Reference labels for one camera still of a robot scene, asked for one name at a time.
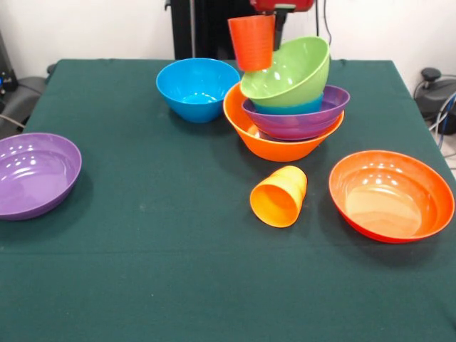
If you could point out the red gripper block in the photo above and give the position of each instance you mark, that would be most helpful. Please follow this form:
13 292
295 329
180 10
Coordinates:
285 4

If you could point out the red cup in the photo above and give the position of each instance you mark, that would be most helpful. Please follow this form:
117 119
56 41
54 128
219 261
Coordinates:
253 42

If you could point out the green bowl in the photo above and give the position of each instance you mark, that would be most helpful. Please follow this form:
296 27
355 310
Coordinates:
295 71

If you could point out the small translucent blue bowl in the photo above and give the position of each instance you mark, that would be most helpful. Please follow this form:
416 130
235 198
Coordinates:
288 107

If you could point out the purple bowl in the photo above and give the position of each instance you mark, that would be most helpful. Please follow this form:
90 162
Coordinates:
35 178
295 124

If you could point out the large orange bowl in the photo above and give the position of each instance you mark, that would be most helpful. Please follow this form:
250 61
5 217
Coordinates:
278 149

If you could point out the orange cup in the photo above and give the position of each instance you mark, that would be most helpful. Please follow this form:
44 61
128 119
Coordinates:
278 203

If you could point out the red shallow bowl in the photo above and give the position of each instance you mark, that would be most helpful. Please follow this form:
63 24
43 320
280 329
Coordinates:
388 199

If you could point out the dark green tablecloth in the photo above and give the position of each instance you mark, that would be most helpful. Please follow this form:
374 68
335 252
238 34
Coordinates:
213 267

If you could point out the black equipment box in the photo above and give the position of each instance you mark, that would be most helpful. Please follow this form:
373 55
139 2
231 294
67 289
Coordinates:
6 71

